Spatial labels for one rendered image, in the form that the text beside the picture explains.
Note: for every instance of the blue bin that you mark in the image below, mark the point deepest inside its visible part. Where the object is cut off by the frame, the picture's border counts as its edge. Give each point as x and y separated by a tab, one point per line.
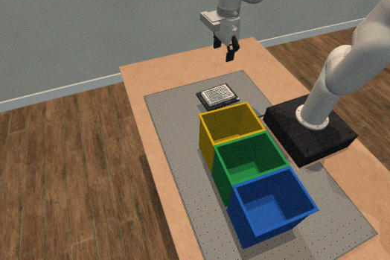
268	205

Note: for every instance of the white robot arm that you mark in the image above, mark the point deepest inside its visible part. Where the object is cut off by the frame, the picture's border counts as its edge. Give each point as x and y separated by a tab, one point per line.
366	57

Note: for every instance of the yellow open-top bin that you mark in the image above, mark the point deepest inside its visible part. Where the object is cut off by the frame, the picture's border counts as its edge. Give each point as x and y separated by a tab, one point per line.
224	125

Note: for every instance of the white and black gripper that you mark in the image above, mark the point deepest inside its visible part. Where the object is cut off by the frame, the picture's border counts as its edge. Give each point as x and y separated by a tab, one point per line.
229	32

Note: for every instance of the green open-top bin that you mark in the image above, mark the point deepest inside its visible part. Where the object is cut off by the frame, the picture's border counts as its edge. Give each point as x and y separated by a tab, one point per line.
243	158

